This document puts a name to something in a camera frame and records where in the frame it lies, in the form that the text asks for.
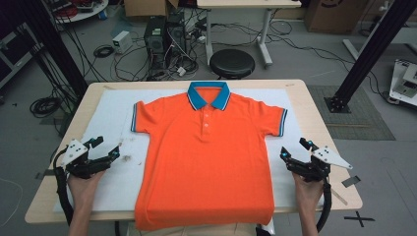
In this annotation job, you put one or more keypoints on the grey floor mat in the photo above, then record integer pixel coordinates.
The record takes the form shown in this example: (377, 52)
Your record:
(360, 124)

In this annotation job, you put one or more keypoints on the white machine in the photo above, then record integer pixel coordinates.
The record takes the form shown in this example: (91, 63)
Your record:
(405, 82)

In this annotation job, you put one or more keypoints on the white table leg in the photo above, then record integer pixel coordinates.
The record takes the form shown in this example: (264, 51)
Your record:
(270, 227)

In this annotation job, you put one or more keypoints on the light wooden table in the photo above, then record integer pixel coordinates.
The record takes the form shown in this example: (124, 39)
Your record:
(314, 131)

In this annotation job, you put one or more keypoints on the person's right hand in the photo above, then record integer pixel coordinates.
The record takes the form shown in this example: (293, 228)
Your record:
(309, 195)

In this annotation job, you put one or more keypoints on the black round stool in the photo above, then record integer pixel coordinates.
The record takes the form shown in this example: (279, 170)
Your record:
(232, 63)

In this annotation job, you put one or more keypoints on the black metal stand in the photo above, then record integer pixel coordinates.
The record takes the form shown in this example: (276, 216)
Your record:
(377, 39)
(55, 42)

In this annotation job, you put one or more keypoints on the small white device box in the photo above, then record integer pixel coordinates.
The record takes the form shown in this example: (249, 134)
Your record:
(122, 41)

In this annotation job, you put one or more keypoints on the white desk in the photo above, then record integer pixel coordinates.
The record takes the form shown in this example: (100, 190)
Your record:
(249, 3)

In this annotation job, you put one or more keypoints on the black computer tower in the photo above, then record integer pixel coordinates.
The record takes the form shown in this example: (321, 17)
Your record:
(177, 34)
(154, 39)

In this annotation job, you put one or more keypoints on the small cardboard box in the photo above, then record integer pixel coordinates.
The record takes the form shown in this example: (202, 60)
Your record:
(147, 7)

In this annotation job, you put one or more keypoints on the large cardboard box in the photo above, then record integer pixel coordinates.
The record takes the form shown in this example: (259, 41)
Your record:
(334, 16)

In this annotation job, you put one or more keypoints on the grey tape piece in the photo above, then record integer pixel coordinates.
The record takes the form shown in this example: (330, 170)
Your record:
(350, 181)
(46, 173)

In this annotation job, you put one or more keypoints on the person's left hand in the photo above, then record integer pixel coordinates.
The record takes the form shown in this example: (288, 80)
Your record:
(82, 191)

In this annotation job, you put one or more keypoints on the black tape cross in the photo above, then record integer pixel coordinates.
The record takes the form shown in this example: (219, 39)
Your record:
(359, 218)

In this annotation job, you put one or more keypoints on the orange polo shirt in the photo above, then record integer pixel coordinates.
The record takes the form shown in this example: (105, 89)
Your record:
(206, 164)

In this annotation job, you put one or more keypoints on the round white table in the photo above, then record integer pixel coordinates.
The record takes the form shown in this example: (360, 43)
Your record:
(91, 11)

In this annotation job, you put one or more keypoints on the white power adapter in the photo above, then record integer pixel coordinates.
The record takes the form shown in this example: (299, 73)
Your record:
(181, 71)

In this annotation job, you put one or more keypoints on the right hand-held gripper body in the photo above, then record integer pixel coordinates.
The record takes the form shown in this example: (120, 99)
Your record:
(324, 155)

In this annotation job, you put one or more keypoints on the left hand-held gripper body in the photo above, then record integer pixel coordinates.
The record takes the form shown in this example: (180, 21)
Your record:
(74, 152)

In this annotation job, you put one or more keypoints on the white foam mat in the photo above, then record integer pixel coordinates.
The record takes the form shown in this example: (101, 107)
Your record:
(108, 114)

